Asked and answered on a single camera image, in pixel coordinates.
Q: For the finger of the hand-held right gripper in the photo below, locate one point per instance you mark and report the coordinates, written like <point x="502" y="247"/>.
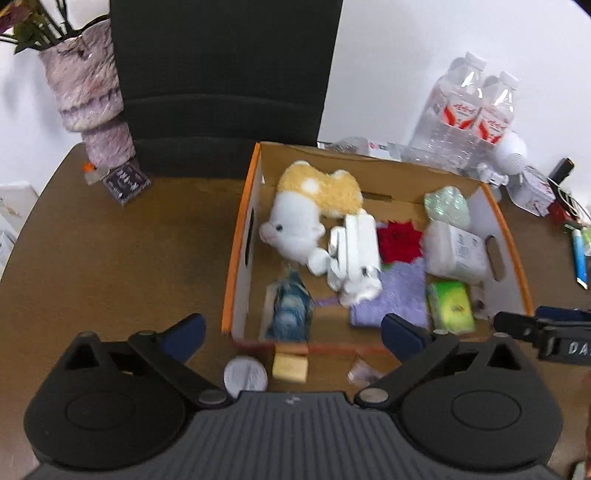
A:
<point x="517" y="325"/>
<point x="561" y="314"/>

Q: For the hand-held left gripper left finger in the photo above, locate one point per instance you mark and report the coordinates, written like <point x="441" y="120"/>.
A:
<point x="184" y="337"/>

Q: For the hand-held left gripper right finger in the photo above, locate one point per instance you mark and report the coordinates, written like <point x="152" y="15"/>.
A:
<point x="401" y="337"/>

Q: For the small clear wrapper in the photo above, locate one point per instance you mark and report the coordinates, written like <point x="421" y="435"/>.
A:
<point x="361" y="373"/>

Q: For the green tissue packet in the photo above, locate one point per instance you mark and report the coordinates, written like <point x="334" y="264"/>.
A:
<point x="450" y="307"/>

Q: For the white round lid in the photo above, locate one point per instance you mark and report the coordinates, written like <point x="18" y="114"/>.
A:
<point x="244" y="374"/>

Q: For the red cardboard box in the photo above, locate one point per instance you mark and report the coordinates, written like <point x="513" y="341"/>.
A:
<point x="508" y="244"/>

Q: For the white folding stand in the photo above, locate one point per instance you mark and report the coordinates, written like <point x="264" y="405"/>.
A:
<point x="358" y="254"/>

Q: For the white packet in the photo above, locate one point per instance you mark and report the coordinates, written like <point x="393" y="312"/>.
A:
<point x="457" y="251"/>

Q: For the red artificial flower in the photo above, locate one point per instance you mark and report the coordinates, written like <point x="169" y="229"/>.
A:
<point x="399" y="241"/>

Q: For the blue glittery packet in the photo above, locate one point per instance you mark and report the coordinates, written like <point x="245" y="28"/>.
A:
<point x="290" y="309"/>

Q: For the yellow sticky block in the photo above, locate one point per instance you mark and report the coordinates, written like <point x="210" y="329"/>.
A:
<point x="289" y="368"/>

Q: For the iridescent clear plastic bag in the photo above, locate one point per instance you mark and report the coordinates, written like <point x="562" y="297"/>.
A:
<point x="447" y="205"/>

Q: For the white and tan plush alpaca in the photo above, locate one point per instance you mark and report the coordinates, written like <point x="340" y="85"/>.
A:
<point x="300" y="217"/>

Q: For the blue pen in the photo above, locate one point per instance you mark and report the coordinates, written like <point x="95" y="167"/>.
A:
<point x="579" y="258"/>

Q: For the red and black small box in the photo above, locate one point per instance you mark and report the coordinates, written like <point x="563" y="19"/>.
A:
<point x="561" y="213"/>

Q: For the grey tin box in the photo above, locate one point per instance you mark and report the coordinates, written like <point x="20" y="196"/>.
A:
<point x="533" y="191"/>

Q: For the black stick device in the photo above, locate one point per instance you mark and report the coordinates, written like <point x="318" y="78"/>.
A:
<point x="561" y="170"/>

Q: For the dark purple card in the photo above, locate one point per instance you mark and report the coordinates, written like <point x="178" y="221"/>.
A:
<point x="125" y="182"/>

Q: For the white robot-shaped speaker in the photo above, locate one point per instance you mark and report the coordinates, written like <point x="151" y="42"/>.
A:
<point x="508" y="154"/>

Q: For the small orange-capped bottle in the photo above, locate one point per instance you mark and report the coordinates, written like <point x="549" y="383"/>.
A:
<point x="92" y="173"/>

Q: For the flattened clear plastic bottle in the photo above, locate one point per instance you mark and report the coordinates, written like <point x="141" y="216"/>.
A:
<point x="360" y="146"/>

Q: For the clear water bottle red label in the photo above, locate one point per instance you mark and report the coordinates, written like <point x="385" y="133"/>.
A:
<point x="496" y="124"/>
<point x="450" y="115"/>

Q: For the black chair back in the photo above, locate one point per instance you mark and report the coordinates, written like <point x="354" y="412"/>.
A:
<point x="221" y="87"/>

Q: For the purple marbled vase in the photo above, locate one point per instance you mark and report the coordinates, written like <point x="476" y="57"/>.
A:
<point x="87" y="92"/>

